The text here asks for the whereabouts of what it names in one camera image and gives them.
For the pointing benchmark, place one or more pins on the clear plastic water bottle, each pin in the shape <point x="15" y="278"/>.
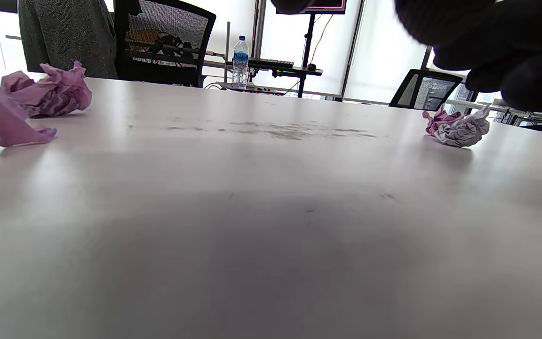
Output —
<point x="240" y="66"/>

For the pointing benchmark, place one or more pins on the white paper invoice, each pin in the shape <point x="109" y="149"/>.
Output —
<point x="464" y="132"/>

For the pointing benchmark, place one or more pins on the black standing desk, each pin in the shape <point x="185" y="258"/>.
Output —
<point x="280" y="71"/>

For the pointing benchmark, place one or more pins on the black mesh office chair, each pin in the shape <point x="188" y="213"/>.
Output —
<point x="405" y="94"/>
<point x="158" y="73"/>

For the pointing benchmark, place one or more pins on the person's left hand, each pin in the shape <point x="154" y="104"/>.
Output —
<point x="511" y="37"/>

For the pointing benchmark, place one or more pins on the black monitor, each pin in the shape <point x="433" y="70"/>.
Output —
<point x="332" y="4"/>

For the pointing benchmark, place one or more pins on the brown side table white frame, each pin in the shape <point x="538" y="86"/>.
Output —
<point x="264" y="88"/>

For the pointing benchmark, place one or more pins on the pink paper invoice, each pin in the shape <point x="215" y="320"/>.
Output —
<point x="7" y="122"/>
<point x="435" y="120"/>
<point x="54" y="94"/>

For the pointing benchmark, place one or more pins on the black keyboard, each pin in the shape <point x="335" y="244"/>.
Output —
<point x="271" y="62"/>

